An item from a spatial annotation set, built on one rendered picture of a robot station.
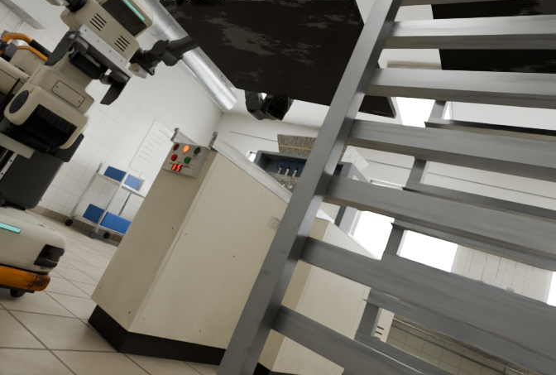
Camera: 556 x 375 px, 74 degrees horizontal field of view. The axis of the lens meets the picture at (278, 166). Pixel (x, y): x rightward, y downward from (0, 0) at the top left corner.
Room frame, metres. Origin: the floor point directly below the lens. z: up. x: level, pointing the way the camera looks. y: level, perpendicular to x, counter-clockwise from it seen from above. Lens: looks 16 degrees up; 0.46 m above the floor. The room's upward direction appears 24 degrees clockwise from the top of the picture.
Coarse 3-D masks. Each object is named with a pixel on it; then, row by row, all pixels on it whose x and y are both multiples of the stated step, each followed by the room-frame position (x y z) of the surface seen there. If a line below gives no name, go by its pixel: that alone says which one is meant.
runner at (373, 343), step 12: (360, 336) 0.83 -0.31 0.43; (372, 348) 0.81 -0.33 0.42; (384, 348) 0.80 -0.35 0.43; (396, 348) 0.78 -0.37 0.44; (396, 360) 0.78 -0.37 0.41; (408, 360) 0.77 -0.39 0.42; (420, 360) 0.75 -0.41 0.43; (420, 372) 0.75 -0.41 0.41; (432, 372) 0.74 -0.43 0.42; (444, 372) 0.73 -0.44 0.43
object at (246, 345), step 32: (384, 0) 0.46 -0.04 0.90; (384, 32) 0.47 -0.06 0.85; (352, 64) 0.47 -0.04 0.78; (352, 96) 0.46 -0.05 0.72; (320, 128) 0.47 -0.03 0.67; (320, 160) 0.46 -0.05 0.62; (320, 192) 0.47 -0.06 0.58; (288, 224) 0.47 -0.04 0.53; (288, 256) 0.46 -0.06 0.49; (256, 288) 0.47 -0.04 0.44; (256, 320) 0.46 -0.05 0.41; (256, 352) 0.47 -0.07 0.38
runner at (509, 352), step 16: (384, 304) 0.81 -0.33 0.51; (400, 304) 0.79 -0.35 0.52; (416, 320) 0.75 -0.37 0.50; (432, 320) 0.75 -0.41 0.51; (448, 320) 0.74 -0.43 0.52; (464, 336) 0.72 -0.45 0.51; (480, 336) 0.70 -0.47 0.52; (496, 352) 0.69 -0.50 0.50; (512, 352) 0.67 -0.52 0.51; (528, 352) 0.66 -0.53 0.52; (528, 368) 0.64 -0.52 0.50; (544, 368) 0.64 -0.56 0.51
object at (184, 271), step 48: (192, 192) 1.52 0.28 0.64; (240, 192) 1.66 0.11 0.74; (144, 240) 1.62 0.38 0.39; (192, 240) 1.56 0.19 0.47; (240, 240) 1.75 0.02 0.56; (96, 288) 1.73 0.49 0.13; (144, 288) 1.52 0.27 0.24; (192, 288) 1.65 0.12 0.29; (240, 288) 1.85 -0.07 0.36; (144, 336) 1.60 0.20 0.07; (192, 336) 1.74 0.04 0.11
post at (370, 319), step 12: (432, 108) 0.84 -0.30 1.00; (444, 108) 0.82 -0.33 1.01; (420, 168) 0.82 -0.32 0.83; (420, 180) 0.82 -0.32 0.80; (396, 228) 0.83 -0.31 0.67; (396, 240) 0.82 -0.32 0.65; (396, 252) 0.82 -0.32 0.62; (372, 312) 0.83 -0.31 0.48; (360, 324) 0.84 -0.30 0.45; (372, 324) 0.82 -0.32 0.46; (372, 336) 0.84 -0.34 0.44; (348, 372) 0.83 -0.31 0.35
